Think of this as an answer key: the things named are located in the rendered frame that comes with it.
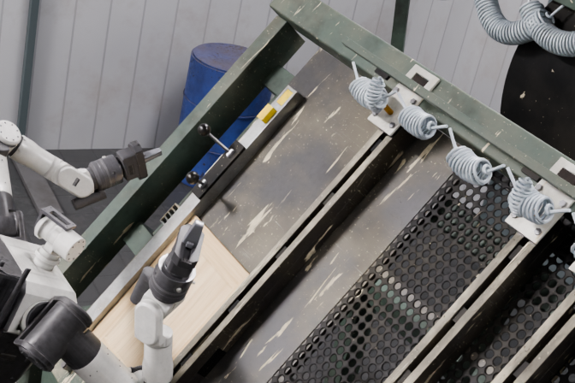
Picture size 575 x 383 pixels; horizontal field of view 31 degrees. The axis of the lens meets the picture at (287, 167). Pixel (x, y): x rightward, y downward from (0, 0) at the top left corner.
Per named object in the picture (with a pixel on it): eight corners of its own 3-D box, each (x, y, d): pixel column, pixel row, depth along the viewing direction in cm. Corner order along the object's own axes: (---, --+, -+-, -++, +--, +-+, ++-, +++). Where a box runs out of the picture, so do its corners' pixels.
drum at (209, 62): (229, 154, 648) (252, 40, 616) (268, 191, 610) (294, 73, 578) (156, 157, 621) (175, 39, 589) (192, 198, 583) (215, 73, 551)
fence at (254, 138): (81, 332, 302) (72, 327, 299) (295, 91, 302) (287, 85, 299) (87, 342, 298) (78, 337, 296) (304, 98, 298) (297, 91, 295)
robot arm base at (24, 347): (60, 384, 226) (29, 353, 220) (32, 367, 235) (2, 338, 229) (105, 331, 232) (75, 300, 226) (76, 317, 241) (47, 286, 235)
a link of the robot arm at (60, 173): (90, 178, 295) (50, 154, 289) (98, 182, 287) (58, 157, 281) (78, 197, 294) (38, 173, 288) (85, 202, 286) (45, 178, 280)
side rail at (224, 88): (65, 294, 324) (40, 279, 317) (296, 34, 324) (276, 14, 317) (72, 304, 320) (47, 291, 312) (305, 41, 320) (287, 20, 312)
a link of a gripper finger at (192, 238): (206, 225, 218) (196, 245, 221) (192, 220, 217) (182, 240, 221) (205, 230, 216) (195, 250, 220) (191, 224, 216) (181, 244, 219)
